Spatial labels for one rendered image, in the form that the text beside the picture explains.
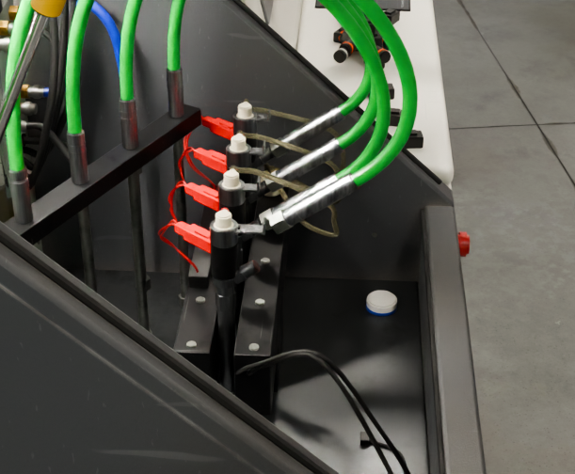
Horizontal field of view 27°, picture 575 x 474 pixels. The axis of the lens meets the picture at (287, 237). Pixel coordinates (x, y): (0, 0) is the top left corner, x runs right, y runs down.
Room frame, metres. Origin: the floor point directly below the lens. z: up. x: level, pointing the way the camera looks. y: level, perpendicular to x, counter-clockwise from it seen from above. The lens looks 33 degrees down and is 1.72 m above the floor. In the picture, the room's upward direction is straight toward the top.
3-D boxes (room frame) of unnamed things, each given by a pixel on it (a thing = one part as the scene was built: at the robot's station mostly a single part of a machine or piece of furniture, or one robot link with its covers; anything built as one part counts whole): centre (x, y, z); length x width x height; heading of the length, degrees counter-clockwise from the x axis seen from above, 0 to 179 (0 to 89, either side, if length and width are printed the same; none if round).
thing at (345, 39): (1.72, -0.12, 1.01); 0.23 x 0.11 x 0.06; 177
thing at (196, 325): (1.11, 0.06, 0.91); 0.34 x 0.10 x 0.15; 177
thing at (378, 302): (1.23, -0.12, 0.84); 0.04 x 0.04 x 0.01
